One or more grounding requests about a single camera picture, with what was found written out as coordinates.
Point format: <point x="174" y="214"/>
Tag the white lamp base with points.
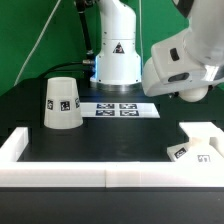
<point x="205" y="144"/>

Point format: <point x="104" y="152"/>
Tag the white lamp shade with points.
<point x="62" y="109"/>

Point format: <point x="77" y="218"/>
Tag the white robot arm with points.
<point x="119" y="67"/>

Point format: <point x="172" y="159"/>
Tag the white lamp bulb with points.
<point x="193" y="95"/>

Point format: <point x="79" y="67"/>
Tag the white marker sheet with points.
<point x="119" y="110"/>

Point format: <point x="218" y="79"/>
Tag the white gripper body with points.
<point x="171" y="69"/>

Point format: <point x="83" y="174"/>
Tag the white U-shaped fence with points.
<point x="14" y="173"/>

